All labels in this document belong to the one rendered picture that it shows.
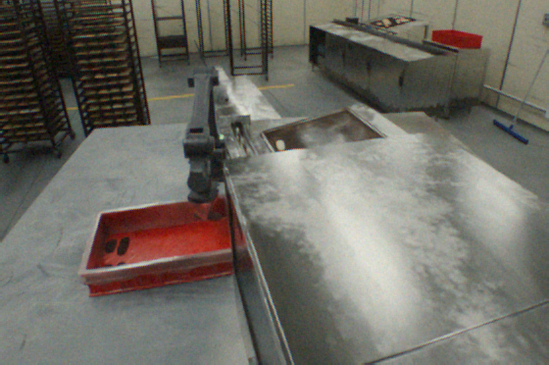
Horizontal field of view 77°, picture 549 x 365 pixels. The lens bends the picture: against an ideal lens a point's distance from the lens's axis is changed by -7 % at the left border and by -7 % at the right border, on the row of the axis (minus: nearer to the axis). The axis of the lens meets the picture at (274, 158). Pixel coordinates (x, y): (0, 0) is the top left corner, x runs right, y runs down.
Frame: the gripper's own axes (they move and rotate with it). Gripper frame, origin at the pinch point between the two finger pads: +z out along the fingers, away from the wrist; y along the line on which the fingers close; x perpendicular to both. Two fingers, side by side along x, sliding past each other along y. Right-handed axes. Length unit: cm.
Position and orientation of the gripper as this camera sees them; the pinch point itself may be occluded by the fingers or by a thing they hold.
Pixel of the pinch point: (206, 213)
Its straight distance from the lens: 119.9
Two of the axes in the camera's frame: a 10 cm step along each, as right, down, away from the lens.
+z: 0.2, 8.8, 4.7
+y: 2.5, -4.6, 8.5
